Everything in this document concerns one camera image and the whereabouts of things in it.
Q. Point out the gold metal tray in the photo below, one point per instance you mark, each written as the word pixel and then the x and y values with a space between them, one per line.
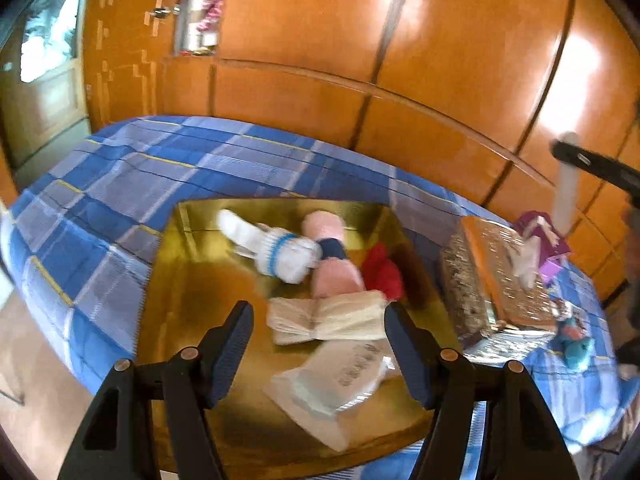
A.
pixel 200 285

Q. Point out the metal door knob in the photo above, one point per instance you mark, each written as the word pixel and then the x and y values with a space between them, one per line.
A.
pixel 160 12

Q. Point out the cream cloth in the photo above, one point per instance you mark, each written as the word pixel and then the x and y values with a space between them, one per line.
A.
pixel 325 317

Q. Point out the teal plush toy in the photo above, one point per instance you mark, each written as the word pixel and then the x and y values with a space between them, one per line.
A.
pixel 575 349

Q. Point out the wooden door with glass pane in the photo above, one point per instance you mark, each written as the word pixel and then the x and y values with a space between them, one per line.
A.
pixel 45 60

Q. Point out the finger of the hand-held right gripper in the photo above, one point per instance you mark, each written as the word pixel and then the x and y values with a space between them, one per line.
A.
pixel 600 165

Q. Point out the pink and red shelf trinkets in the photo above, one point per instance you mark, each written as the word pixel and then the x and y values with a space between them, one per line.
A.
pixel 207 20

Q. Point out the wooden door with gold lines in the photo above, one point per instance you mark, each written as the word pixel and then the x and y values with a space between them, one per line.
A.
pixel 125 35

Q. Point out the wooden wardrobe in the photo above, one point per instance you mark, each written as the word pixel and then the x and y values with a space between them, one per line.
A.
pixel 400 35

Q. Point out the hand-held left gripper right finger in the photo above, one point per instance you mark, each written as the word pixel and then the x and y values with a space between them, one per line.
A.
pixel 412 360

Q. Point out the red fuzzy soft piece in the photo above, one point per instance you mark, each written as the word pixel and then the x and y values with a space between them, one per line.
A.
pixel 382 272

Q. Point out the purple paper carton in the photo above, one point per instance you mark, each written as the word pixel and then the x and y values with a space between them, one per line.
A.
pixel 555 255

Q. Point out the clear plastic wipes packet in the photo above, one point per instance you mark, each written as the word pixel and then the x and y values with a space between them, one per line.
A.
pixel 325 385

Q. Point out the blue plaid bedsheet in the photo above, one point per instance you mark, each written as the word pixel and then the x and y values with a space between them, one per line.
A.
pixel 125 170

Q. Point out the white sock with blue stripes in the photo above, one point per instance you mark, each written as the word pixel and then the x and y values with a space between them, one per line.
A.
pixel 270 250

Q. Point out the embossed metal tissue box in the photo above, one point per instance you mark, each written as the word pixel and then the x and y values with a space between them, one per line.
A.
pixel 480 280

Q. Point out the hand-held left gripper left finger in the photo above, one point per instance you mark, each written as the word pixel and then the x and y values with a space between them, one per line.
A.
pixel 230 355

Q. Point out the pink fuzzy sock navy band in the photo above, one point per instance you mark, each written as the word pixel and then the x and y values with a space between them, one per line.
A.
pixel 327 240

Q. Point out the white tissue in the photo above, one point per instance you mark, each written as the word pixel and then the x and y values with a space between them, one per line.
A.
pixel 527 262

